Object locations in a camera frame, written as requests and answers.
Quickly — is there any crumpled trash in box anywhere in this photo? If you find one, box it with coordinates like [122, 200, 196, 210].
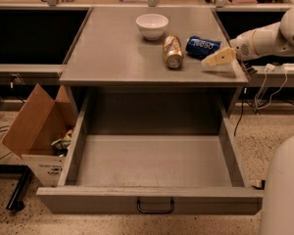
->
[51, 129, 74, 157]

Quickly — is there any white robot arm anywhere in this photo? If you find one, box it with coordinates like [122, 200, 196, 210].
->
[202, 7, 294, 235]

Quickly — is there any black metal stand leg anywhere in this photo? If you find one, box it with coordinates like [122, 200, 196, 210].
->
[0, 164, 30, 212]

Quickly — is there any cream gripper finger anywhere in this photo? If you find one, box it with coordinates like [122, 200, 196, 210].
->
[201, 47, 236, 68]

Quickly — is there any gold soda can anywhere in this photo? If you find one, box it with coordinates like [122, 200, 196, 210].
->
[163, 35, 183, 69]

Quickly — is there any grey cabinet counter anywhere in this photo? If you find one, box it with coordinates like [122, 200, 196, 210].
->
[59, 6, 249, 116]

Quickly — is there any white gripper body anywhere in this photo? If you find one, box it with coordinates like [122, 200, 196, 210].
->
[229, 30, 256, 61]

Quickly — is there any white power strip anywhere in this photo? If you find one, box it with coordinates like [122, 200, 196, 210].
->
[282, 63, 294, 71]

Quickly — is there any black floor power plug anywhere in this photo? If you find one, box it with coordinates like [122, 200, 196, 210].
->
[252, 179, 266, 190]

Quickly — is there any blue pepsi can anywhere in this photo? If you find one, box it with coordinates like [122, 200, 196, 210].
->
[186, 36, 221, 59]

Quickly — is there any white ceramic bowl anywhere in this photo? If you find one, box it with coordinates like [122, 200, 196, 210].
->
[136, 14, 169, 40]

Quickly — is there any brown cardboard box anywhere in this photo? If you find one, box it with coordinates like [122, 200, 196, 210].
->
[2, 84, 77, 187]

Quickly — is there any black drawer handle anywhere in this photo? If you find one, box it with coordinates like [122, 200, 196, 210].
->
[136, 199, 175, 214]

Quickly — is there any grey open drawer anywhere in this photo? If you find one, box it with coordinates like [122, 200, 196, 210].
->
[37, 89, 263, 214]

